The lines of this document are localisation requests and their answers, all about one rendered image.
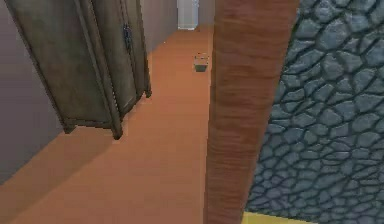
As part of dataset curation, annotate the small grey bin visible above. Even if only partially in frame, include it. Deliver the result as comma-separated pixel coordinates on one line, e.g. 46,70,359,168
193,52,210,73

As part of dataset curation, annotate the white room door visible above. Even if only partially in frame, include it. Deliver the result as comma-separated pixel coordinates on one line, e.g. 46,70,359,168
176,0,200,31

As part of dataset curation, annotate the grey-brown wooden wardrobe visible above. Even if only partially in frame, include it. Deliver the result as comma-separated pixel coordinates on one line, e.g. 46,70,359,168
3,0,153,141

